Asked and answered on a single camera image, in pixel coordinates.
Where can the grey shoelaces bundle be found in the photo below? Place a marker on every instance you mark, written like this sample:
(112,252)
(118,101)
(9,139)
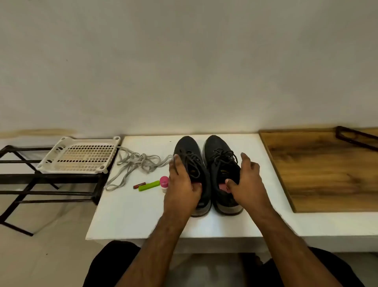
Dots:
(137,158)

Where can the person's left forearm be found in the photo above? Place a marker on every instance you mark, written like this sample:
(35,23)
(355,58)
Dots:
(153,251)

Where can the black metal rack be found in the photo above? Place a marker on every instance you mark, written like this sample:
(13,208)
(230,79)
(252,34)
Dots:
(53,178)

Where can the white perforated plastic tray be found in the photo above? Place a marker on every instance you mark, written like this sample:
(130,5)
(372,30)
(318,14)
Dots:
(80,155)

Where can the dark sneaker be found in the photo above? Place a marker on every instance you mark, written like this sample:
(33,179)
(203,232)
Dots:
(215,145)
(186,146)

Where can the person's right forearm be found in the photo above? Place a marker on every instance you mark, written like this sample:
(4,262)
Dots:
(292,251)

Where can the wooden board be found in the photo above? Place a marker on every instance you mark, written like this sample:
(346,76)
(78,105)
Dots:
(328,171)

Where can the pink capped white bottle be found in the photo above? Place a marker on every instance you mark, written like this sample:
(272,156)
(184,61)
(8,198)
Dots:
(164,182)

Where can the small red stick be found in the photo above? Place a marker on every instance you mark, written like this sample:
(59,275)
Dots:
(139,185)

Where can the person's right hand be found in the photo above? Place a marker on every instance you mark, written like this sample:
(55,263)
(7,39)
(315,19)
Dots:
(251,189)

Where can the green marker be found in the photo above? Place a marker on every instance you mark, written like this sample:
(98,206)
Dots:
(149,185)

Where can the person's left hand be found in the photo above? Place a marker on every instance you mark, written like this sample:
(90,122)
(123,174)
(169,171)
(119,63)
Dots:
(180,195)

